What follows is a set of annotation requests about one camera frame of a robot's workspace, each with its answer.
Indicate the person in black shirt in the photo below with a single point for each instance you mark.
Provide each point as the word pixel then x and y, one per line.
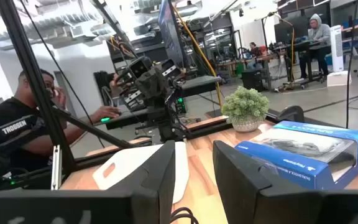
pixel 5 109

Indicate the black frame clamp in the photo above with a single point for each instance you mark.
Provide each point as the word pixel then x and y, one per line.
pixel 292 113

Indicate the green potted plant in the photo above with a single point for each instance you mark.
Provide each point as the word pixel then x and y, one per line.
pixel 244 105

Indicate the black equipment box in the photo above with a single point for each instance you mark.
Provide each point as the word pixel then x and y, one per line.
pixel 253 80

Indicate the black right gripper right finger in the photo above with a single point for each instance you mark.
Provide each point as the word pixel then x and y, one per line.
pixel 238 186

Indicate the white plastic tray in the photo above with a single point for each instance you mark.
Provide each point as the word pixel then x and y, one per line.
pixel 126 161

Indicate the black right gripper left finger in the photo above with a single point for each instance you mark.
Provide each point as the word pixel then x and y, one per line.
pixel 148 186

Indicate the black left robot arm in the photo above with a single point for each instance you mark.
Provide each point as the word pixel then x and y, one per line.
pixel 166 124

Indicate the silver aluminium bar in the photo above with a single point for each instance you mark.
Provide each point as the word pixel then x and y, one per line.
pixel 56 168

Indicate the dark computer monitor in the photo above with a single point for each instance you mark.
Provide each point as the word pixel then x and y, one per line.
pixel 169 31

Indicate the person in grey hoodie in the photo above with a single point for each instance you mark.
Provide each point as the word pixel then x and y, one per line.
pixel 319 32

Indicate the blue game controller box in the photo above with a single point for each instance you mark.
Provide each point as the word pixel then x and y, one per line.
pixel 291 168

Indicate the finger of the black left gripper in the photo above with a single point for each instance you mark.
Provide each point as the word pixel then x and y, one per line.
pixel 172 69
pixel 131 99

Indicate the seated person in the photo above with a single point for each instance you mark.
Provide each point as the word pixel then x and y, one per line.
pixel 254 49

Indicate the white tower fan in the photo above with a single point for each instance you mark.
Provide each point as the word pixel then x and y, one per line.
pixel 337 49

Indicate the black aluminium table frame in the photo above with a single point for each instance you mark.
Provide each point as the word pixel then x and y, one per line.
pixel 36 77

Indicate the black standing desk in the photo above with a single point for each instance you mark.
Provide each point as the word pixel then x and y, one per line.
pixel 303 46

